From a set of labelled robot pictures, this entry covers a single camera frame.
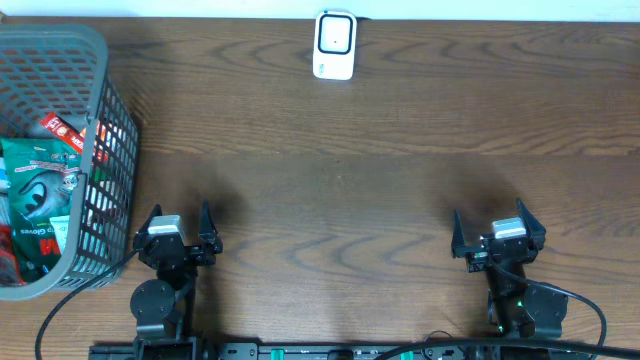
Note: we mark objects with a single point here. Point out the red coffee stick sachet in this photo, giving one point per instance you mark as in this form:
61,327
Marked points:
63,131

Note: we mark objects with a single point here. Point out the grey plastic mesh basket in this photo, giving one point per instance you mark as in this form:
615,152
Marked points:
64,69

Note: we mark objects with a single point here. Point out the white barcode scanner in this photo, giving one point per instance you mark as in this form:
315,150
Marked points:
334,45

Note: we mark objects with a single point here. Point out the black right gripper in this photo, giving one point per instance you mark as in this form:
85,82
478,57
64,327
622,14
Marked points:
500,250

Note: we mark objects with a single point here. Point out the green grip gloves package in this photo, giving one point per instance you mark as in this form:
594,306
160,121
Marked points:
42,176

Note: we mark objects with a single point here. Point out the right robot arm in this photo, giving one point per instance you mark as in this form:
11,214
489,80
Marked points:
518,308

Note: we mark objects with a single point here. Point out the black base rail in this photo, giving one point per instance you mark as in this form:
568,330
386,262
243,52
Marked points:
252,351

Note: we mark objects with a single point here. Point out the orange snack box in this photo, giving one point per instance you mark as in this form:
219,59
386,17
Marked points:
109,145

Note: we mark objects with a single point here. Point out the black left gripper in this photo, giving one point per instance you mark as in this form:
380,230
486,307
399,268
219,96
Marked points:
178,249

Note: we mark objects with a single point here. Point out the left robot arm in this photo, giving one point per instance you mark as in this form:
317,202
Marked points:
164,306

